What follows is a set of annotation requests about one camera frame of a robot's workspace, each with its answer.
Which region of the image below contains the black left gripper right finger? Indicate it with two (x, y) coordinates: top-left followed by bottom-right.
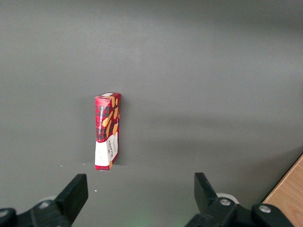
(184, 172), (294, 227)

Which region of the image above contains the red shortbread cookie box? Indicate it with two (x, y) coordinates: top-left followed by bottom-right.
(94, 92), (122, 171)

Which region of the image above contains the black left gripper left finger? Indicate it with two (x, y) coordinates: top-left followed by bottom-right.
(0, 174), (89, 227)

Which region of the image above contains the wooden drawer cabinet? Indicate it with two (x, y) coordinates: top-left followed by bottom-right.
(262, 152), (303, 227)

